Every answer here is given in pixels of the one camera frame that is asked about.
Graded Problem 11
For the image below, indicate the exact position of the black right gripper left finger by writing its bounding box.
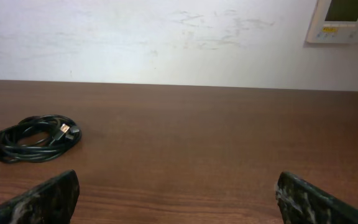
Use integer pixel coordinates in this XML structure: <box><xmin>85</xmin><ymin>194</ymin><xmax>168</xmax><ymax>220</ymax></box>
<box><xmin>0</xmin><ymin>170</ymin><xmax>80</xmax><ymax>224</ymax></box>

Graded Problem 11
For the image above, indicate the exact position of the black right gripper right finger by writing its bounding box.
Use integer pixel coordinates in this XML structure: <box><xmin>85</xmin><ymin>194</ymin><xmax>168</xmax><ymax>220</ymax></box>
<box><xmin>275</xmin><ymin>172</ymin><xmax>358</xmax><ymax>224</ymax></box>

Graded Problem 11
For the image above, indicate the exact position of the white wall control panel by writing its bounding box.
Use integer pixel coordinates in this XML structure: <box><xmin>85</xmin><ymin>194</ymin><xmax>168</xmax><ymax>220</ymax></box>
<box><xmin>306</xmin><ymin>0</ymin><xmax>358</xmax><ymax>44</ymax></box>

